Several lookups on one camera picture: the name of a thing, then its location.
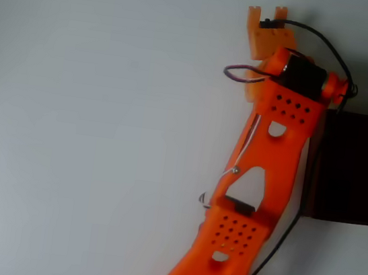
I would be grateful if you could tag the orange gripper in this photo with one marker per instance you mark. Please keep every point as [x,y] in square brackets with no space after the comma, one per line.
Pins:
[258,40]

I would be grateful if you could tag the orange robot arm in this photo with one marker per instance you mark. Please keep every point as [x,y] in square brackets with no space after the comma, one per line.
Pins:
[270,155]

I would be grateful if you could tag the dark red open box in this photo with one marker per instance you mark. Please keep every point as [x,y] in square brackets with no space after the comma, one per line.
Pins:
[352,173]

